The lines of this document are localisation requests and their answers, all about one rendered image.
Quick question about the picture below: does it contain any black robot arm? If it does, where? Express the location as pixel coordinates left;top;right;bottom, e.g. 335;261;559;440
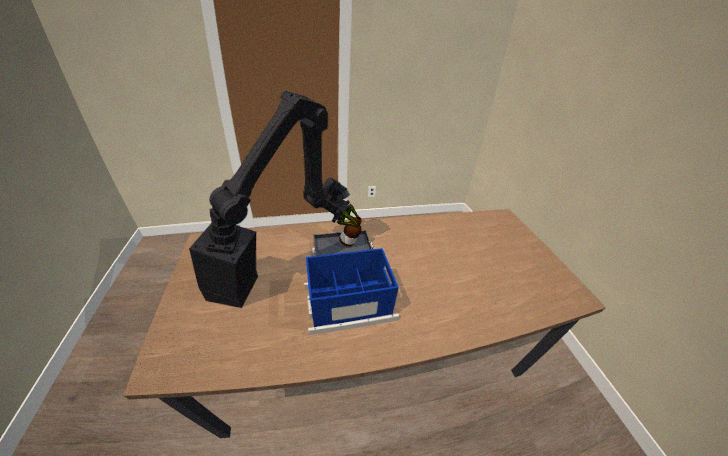
206;91;350;254

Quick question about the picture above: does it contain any brown glass bottle with white label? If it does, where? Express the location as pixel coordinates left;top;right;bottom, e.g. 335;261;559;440
339;216;362;247

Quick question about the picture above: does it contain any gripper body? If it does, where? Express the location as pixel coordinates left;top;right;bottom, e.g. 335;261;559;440
325;200;351;223

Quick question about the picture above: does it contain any blue plastic crate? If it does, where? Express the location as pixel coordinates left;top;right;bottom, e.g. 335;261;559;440
306;248;399;327

